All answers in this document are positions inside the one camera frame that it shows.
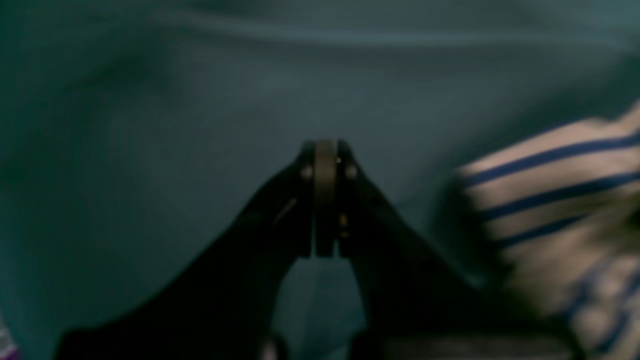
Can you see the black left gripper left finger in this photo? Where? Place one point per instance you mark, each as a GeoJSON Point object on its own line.
{"type": "Point", "coordinates": [221, 306]}

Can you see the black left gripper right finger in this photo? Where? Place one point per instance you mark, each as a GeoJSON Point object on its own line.
{"type": "Point", "coordinates": [416, 306]}

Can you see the blue white striped T-shirt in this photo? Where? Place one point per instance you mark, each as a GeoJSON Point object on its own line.
{"type": "Point", "coordinates": [562, 209]}

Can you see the blue table cloth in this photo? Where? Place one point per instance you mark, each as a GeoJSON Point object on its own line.
{"type": "Point", "coordinates": [133, 131]}

